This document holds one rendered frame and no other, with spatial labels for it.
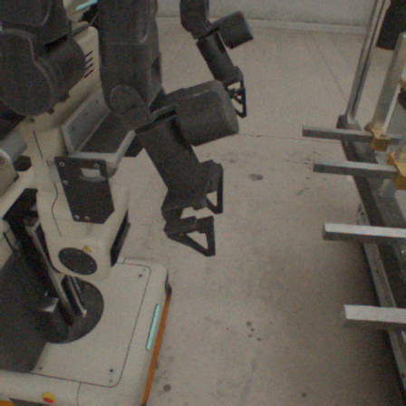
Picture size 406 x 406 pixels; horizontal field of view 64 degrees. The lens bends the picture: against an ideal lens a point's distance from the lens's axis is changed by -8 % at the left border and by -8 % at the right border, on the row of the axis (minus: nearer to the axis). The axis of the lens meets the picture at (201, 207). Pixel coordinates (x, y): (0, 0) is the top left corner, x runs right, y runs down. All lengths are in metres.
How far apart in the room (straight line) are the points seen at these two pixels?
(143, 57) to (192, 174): 0.17
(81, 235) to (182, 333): 0.87
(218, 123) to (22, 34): 0.23
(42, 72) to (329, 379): 1.44
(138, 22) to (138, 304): 1.08
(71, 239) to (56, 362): 0.56
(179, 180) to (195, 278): 1.29
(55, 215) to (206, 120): 0.48
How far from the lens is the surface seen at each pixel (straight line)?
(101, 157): 0.65
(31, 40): 0.42
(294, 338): 1.60
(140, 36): 0.39
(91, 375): 1.23
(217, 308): 1.63
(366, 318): 0.68
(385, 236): 0.89
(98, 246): 0.83
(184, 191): 0.47
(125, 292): 1.37
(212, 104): 0.41
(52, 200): 0.81
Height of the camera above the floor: 1.38
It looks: 41 degrees down
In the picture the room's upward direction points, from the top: straight up
